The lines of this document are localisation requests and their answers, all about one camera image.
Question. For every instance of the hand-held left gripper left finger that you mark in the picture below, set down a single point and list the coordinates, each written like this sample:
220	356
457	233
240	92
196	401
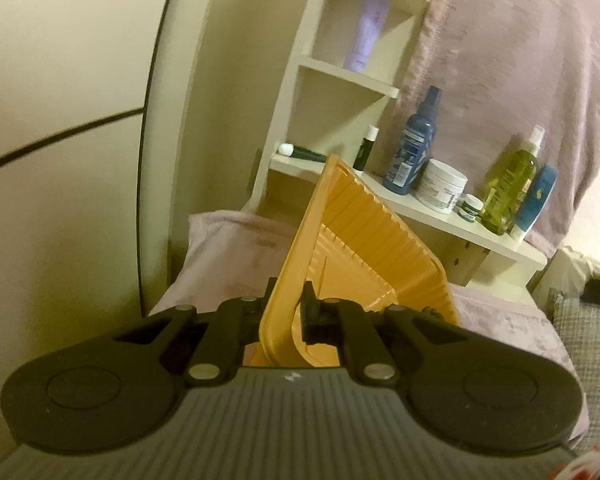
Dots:
250	317

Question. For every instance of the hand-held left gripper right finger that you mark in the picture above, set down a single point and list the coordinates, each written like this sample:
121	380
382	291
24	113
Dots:
310	320

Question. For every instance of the orange plastic tray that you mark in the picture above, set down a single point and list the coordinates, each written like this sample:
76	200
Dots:
360	250

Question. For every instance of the lilac fuzzy blanket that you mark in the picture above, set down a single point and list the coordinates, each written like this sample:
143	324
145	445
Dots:
220	260

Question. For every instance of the white corner shelf unit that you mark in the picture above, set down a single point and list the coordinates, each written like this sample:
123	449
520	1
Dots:
430	215

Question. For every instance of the dark green tube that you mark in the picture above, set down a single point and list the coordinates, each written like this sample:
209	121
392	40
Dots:
305	153

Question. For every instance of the lip balm stick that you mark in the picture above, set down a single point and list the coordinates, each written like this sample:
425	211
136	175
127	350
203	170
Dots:
365	150

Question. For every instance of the white cream jar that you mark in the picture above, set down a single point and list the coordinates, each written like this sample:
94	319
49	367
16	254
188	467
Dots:
440	187

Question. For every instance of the small green-label jar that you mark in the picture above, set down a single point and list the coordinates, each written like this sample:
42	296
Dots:
470	209

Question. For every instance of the blue spray bottle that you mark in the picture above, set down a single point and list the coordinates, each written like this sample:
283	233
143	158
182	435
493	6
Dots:
410	150

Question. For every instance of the green spray bottle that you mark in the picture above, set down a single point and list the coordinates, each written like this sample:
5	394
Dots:
510	185

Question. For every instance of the blue and white tube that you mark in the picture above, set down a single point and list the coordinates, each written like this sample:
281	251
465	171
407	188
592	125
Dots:
535	200

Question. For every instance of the grey checkered pillow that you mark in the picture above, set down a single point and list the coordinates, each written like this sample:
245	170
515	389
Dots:
595	340

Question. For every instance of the purple tube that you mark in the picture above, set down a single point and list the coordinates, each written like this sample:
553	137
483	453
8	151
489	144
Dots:
366	30

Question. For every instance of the pink hanging towel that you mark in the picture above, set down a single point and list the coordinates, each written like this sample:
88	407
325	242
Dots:
505	60

